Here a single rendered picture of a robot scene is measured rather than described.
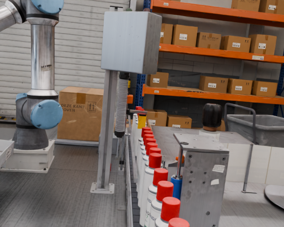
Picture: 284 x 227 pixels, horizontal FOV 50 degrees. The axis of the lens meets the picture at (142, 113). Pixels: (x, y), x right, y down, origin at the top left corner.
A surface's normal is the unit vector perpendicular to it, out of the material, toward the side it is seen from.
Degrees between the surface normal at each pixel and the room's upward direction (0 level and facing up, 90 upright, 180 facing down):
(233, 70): 90
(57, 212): 0
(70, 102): 90
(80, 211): 0
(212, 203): 90
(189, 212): 90
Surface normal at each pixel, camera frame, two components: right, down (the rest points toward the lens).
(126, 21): -0.52, 0.10
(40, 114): 0.62, 0.27
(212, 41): 0.15, 0.19
